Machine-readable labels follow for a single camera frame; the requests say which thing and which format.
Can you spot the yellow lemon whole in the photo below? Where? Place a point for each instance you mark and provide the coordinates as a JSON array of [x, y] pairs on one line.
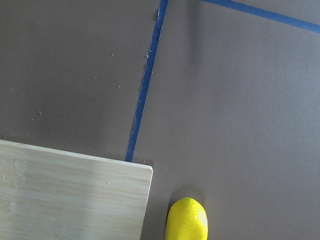
[[186, 220]]

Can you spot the wooden cutting board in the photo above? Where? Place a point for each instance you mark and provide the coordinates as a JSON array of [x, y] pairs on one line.
[[49, 194]]

